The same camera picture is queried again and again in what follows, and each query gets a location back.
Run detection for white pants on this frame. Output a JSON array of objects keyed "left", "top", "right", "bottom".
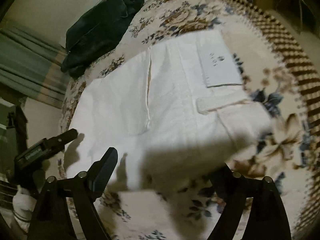
[{"left": 64, "top": 30, "right": 271, "bottom": 191}]

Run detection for striped green curtain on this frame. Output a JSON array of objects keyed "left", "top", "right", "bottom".
[{"left": 1, "top": 26, "right": 70, "bottom": 109}]

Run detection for dark green folded garment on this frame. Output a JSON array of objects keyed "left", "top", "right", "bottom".
[{"left": 61, "top": 0, "right": 144, "bottom": 79}]

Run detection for floral fleece blanket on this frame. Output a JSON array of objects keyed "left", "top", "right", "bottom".
[{"left": 60, "top": 0, "right": 319, "bottom": 239}]

